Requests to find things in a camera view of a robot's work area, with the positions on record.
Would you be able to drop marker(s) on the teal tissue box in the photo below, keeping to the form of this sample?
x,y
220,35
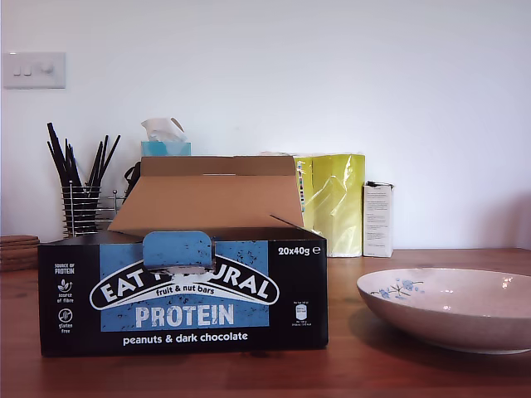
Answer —
x,y
166,148

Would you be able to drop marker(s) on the yellow paper towel pack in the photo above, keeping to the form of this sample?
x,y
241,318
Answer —
x,y
340,207

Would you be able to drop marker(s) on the tall white printed carton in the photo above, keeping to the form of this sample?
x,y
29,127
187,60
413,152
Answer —
x,y
377,219

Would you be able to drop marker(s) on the black blue snackbar carton box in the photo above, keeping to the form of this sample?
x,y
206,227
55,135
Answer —
x,y
182,315

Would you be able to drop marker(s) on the white plate with blue flowers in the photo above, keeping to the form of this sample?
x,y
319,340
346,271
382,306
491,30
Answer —
x,y
448,307

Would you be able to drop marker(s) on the round cork coaster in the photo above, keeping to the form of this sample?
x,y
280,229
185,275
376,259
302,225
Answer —
x,y
16,238
16,244

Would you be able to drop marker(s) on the white light switch plate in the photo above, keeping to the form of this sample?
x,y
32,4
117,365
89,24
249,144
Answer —
x,y
35,70

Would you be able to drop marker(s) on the black stick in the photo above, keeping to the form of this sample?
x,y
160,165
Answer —
x,y
56,159
95,161
102,153
70,159
112,151
63,151

